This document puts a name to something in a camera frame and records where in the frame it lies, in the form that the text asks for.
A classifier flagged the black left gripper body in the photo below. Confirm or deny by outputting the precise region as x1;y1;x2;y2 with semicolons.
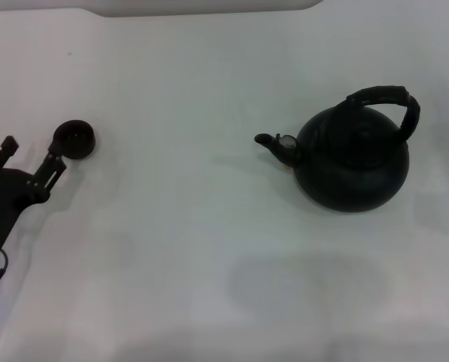
0;167;47;253

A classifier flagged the dark brown teacup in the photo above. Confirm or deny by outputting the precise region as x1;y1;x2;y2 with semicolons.
52;119;97;160

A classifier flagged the black round teapot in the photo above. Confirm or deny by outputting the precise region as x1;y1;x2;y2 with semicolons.
253;84;422;214

